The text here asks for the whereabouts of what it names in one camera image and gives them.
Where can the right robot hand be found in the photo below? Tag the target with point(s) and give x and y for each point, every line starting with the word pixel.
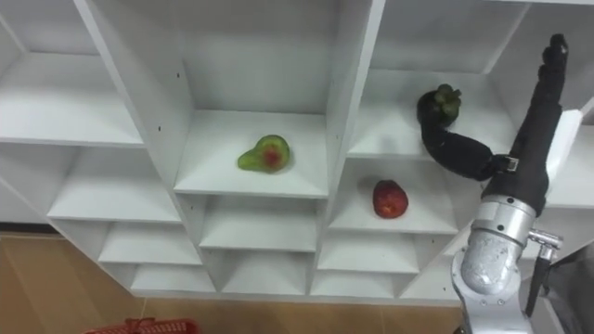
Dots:
pixel 529 153

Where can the dark purple mangosteen soft toy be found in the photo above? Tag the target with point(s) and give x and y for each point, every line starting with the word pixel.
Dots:
pixel 438 109

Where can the red fruit soft toy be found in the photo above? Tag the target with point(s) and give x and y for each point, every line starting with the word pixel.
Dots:
pixel 390 199

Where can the green avocado soft toy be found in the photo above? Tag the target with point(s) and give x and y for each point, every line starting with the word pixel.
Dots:
pixel 267 155

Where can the red plastic basket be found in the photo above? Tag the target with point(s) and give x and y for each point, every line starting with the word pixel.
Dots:
pixel 148 327

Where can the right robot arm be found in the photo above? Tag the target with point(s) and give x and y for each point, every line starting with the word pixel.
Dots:
pixel 492 260

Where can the white cubby shelf unit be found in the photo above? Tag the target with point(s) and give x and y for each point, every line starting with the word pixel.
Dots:
pixel 260 69

